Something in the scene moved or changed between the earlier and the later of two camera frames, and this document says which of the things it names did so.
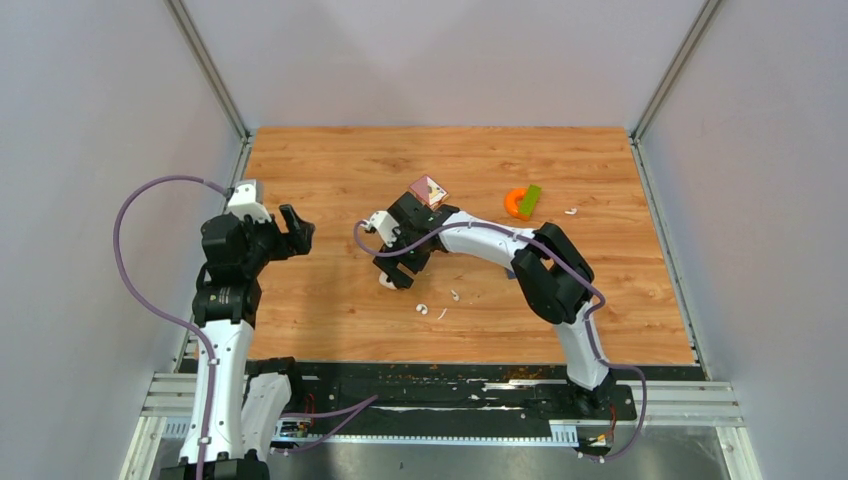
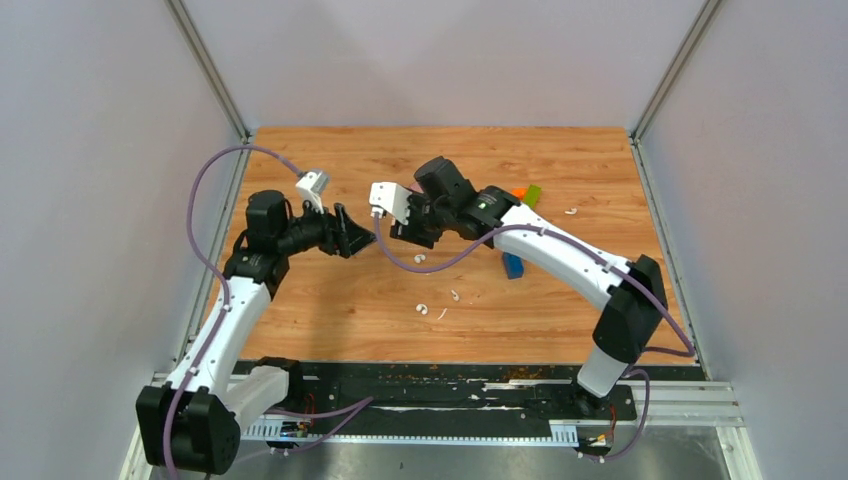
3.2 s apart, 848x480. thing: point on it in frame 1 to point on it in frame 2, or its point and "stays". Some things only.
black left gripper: (298, 242) to (341, 236)
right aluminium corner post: (709, 10) stays
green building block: (530, 200) stays
